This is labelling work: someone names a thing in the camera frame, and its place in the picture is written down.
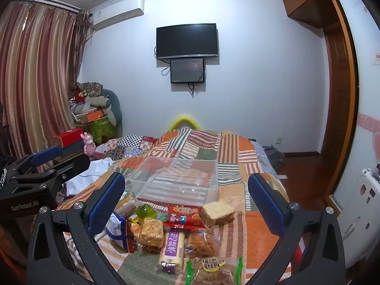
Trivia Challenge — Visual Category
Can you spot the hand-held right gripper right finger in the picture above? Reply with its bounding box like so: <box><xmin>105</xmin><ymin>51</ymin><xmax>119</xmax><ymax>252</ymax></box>
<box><xmin>247</xmin><ymin>173</ymin><xmax>346</xmax><ymax>285</ymax></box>

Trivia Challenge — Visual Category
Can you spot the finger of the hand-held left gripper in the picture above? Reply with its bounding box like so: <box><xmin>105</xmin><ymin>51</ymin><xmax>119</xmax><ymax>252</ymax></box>
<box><xmin>8</xmin><ymin>145</ymin><xmax>63</xmax><ymax>176</ymax></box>
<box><xmin>13</xmin><ymin>154</ymin><xmax>91</xmax><ymax>189</ymax></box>

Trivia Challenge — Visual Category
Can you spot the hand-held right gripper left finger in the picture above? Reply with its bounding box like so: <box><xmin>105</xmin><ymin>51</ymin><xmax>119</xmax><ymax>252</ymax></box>
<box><xmin>27</xmin><ymin>171</ymin><xmax>131</xmax><ymax>285</ymax></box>

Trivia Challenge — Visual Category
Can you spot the biscuit roll packet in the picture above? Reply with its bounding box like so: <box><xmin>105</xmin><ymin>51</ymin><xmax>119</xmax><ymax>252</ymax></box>
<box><xmin>114</xmin><ymin>196</ymin><xmax>143</xmax><ymax>217</ymax></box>

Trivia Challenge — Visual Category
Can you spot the blue white snack packet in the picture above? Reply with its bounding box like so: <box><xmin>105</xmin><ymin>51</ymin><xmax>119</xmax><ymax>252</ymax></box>
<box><xmin>106</xmin><ymin>212</ymin><xmax>135</xmax><ymax>253</ymax></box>

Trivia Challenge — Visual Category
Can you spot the green jelly cup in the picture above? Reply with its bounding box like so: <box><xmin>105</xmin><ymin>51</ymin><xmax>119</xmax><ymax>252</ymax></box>
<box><xmin>135</xmin><ymin>204</ymin><xmax>158</xmax><ymax>220</ymax></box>

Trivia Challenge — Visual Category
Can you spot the toast bread packet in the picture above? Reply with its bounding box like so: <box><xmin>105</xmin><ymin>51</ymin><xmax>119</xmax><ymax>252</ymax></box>
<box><xmin>199</xmin><ymin>200</ymin><xmax>236</xmax><ymax>228</ymax></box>

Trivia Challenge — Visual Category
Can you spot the yellow cracker packet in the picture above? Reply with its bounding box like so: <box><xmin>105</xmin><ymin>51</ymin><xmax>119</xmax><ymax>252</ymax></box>
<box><xmin>128</xmin><ymin>217</ymin><xmax>165</xmax><ymax>247</ymax></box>

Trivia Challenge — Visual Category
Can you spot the clear plastic container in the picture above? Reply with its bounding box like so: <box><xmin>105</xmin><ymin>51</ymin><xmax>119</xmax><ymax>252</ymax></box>
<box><xmin>135</xmin><ymin>156</ymin><xmax>219</xmax><ymax>207</ymax></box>

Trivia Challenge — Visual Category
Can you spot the brown bun packet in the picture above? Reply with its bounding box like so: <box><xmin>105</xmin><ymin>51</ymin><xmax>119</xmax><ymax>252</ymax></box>
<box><xmin>185</xmin><ymin>227</ymin><xmax>219</xmax><ymax>259</ymax></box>

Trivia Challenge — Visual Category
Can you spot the red snack packet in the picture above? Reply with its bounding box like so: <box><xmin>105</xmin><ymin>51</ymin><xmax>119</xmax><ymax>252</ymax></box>
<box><xmin>163</xmin><ymin>204</ymin><xmax>204</xmax><ymax>229</ymax></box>

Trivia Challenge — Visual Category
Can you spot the purple label wafer packet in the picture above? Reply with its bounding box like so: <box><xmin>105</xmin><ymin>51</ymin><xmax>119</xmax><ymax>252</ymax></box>
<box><xmin>156</xmin><ymin>227</ymin><xmax>187</xmax><ymax>275</ymax></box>

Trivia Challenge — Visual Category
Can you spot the green edged pastry packet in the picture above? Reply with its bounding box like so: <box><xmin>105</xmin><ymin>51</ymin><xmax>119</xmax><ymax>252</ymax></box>
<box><xmin>184</xmin><ymin>257</ymin><xmax>244</xmax><ymax>285</ymax></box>

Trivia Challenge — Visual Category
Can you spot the dark grey box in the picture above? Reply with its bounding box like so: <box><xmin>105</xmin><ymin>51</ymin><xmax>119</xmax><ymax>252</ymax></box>
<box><xmin>61</xmin><ymin>140</ymin><xmax>85</xmax><ymax>156</ymax></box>

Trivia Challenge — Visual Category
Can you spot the white cloth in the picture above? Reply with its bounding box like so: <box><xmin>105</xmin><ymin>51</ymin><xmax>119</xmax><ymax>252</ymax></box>
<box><xmin>66</xmin><ymin>158</ymin><xmax>115</xmax><ymax>196</ymax></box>

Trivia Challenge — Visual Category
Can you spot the pink plush toy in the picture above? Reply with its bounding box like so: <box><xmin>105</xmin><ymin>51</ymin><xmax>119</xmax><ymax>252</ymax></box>
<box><xmin>83</xmin><ymin>132</ymin><xmax>96</xmax><ymax>155</ymax></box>

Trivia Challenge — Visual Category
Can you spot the red box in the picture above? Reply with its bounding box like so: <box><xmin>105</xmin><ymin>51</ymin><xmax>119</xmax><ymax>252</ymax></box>
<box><xmin>54</xmin><ymin>128</ymin><xmax>84</xmax><ymax>147</ymax></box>

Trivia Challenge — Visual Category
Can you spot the green box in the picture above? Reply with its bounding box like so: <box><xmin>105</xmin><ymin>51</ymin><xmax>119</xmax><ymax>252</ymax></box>
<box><xmin>90</xmin><ymin>117</ymin><xmax>116</xmax><ymax>146</ymax></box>

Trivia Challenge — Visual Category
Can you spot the grey bed sheet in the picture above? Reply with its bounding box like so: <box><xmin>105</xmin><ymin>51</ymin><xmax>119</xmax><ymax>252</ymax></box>
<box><xmin>252</xmin><ymin>138</ymin><xmax>286</xmax><ymax>174</ymax></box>

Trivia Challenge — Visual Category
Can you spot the orange box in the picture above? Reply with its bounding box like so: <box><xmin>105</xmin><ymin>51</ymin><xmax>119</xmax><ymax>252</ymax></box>
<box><xmin>74</xmin><ymin>110</ymin><xmax>104</xmax><ymax>124</ymax></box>

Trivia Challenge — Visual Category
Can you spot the orange patchwork blanket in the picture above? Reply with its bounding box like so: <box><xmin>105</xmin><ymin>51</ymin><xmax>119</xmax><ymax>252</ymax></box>
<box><xmin>56</xmin><ymin>129</ymin><xmax>297</xmax><ymax>285</ymax></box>

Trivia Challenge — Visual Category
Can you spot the checkered quilt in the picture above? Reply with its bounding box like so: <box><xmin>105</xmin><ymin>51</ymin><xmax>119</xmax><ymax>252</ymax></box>
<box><xmin>95</xmin><ymin>135</ymin><xmax>158</xmax><ymax>161</ymax></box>

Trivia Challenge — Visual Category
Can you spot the grey roll pillow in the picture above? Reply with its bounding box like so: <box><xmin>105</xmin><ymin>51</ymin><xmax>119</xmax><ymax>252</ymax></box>
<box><xmin>85</xmin><ymin>95</ymin><xmax>112</xmax><ymax>109</ymax></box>

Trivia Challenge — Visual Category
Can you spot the floral cushion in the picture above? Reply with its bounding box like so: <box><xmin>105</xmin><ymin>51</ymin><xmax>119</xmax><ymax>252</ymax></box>
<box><xmin>76</xmin><ymin>81</ymin><xmax>103</xmax><ymax>97</ymax></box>

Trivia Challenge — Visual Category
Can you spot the striped curtain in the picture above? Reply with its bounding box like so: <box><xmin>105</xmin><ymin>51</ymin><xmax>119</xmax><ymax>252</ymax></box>
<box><xmin>0</xmin><ymin>1</ymin><xmax>90</xmax><ymax>173</ymax></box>

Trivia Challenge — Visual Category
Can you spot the white appliance with stickers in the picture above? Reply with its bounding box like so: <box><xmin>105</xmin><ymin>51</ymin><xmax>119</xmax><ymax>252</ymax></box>
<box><xmin>337</xmin><ymin>168</ymin><xmax>380</xmax><ymax>271</ymax></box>

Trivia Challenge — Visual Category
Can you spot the yellow curved cushion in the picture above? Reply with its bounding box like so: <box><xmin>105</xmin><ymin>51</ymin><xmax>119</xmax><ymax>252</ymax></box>
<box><xmin>168</xmin><ymin>114</ymin><xmax>201</xmax><ymax>133</ymax></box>

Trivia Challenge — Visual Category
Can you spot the small black monitor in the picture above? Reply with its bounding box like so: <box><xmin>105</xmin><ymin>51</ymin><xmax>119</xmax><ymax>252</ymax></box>
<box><xmin>170</xmin><ymin>58</ymin><xmax>206</xmax><ymax>84</ymax></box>

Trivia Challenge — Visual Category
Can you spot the white air conditioner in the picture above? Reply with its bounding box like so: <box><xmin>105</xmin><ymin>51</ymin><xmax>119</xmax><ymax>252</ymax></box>
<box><xmin>90</xmin><ymin>0</ymin><xmax>145</xmax><ymax>32</ymax></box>

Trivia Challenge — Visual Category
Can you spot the large black television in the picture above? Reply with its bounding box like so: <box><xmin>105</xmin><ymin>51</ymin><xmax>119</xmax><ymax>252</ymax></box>
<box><xmin>156</xmin><ymin>23</ymin><xmax>219</xmax><ymax>60</ymax></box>

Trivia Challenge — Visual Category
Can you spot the wooden overhead cabinet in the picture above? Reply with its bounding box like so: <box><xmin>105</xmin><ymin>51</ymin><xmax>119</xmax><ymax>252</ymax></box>
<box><xmin>280</xmin><ymin>0</ymin><xmax>336</xmax><ymax>29</ymax></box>

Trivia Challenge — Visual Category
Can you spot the pink wall sticker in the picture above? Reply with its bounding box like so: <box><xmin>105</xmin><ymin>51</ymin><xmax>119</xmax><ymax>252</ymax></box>
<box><xmin>358</xmin><ymin>111</ymin><xmax>380</xmax><ymax>173</ymax></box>

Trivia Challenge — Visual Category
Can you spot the wooden door frame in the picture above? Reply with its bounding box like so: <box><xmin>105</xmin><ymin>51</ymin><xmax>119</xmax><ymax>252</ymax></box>
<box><xmin>319</xmin><ymin>0</ymin><xmax>360</xmax><ymax>211</ymax></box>

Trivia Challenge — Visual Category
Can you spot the white curtain rail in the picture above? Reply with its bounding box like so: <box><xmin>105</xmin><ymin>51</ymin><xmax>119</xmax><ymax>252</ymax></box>
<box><xmin>13</xmin><ymin>0</ymin><xmax>90</xmax><ymax>15</ymax></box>

